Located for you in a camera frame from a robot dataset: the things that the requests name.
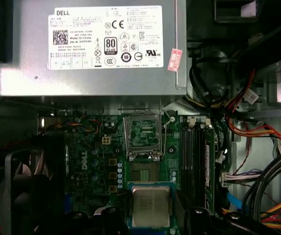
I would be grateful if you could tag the grey metal drive cage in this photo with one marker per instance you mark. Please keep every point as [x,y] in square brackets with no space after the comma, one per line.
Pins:
[277,80]

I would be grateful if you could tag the silver CPU green edge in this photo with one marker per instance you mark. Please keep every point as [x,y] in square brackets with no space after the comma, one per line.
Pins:
[151,205]

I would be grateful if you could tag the green RAM stick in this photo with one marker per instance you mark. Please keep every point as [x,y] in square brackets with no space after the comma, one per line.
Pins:
[208,166]

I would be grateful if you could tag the grey power supply unit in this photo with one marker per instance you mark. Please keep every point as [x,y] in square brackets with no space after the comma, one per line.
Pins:
[130,80]

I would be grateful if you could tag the black open PC case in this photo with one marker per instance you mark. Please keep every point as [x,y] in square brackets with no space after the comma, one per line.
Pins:
[243,151]

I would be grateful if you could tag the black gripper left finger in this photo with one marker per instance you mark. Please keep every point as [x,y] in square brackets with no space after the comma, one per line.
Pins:
[113,222]

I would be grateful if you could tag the CPU socket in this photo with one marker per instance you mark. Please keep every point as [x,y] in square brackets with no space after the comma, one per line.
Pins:
[142,172]

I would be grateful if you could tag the metal socket cover frame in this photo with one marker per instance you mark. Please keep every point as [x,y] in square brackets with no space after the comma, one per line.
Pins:
[142,116]

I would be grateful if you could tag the black case fan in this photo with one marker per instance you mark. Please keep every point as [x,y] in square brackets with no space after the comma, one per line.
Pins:
[32,195]

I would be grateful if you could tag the black RAM slot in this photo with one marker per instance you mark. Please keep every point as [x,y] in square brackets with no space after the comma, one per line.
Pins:
[191,151]
[184,151]
[199,151]

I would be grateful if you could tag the green motherboard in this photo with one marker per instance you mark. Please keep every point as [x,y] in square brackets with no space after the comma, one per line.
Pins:
[76,137]

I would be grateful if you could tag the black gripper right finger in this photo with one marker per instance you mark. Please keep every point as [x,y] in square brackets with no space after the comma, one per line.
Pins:
[201,220]

